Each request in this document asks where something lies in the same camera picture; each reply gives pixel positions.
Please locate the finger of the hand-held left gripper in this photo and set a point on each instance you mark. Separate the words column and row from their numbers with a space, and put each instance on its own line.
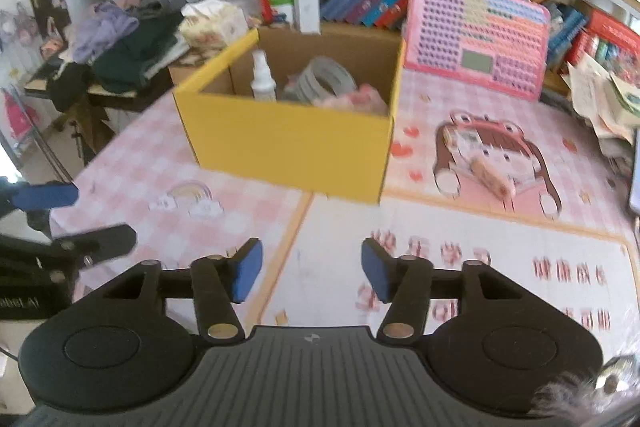
column 45, row 197
column 100, row 243

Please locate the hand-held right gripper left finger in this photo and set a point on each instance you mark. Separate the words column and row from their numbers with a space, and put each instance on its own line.
column 247, row 272

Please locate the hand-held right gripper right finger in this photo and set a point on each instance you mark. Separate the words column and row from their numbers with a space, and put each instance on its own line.
column 377, row 269

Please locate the yellow cardboard box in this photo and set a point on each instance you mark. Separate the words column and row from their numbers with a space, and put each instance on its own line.
column 280, row 142

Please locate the pink plush toy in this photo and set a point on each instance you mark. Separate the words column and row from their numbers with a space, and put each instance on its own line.
column 357, row 99

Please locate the white spray bottle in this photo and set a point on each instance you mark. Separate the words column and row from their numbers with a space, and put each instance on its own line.
column 262, row 82

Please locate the grey tape roll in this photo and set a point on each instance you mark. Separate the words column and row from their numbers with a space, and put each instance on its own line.
column 325, row 79

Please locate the pink printed desk mat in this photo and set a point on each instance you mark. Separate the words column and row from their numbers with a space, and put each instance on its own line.
column 350, row 227

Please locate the black cloth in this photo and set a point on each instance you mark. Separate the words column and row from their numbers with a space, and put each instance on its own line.
column 70, row 87

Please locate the wooden side table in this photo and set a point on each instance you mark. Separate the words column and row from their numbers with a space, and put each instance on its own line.
column 120, row 96

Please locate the small wooden stamp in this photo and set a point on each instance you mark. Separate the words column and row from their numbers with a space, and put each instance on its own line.
column 492, row 179

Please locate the dark green cloth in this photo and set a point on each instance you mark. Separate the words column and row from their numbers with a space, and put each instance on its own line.
column 135, row 57

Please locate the purple cloth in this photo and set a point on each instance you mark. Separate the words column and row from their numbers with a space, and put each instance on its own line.
column 102, row 29

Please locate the grey cloth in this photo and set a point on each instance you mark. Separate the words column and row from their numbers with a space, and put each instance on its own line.
column 160, row 2

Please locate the grey fluffy trinket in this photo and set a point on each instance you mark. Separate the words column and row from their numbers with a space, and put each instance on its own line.
column 565, row 399

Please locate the floral tissue box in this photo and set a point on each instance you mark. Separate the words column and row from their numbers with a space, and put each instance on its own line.
column 215, row 24

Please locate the pink toy keyboard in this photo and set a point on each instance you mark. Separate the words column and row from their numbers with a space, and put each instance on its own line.
column 475, row 32

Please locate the stack of papers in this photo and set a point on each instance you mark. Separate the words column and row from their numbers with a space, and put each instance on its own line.
column 600, row 107

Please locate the red box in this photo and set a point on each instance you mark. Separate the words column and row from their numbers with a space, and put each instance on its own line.
column 612, row 34

